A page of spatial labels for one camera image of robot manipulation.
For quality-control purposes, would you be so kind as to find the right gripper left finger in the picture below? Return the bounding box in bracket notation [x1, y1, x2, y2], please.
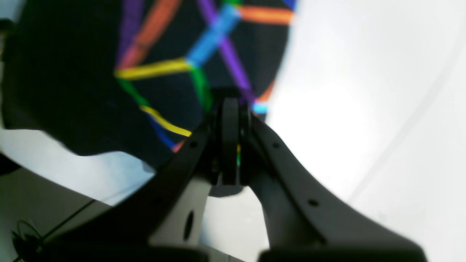
[213, 97, 240, 186]

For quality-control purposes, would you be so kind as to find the black t-shirt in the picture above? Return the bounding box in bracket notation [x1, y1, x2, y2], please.
[1, 0, 297, 168]

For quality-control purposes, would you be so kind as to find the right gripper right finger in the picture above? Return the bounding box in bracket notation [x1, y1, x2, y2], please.
[239, 105, 268, 186]

